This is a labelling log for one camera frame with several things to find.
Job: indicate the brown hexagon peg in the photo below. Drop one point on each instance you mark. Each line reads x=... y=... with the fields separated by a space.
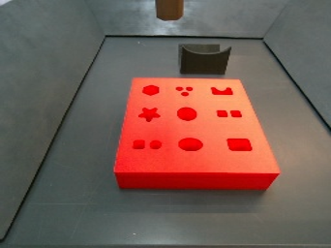
x=169 y=9

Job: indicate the red shape-sorting block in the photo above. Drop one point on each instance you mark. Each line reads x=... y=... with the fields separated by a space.
x=191 y=136

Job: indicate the dark grey curved holder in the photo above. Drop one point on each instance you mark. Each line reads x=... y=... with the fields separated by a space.
x=203 y=59

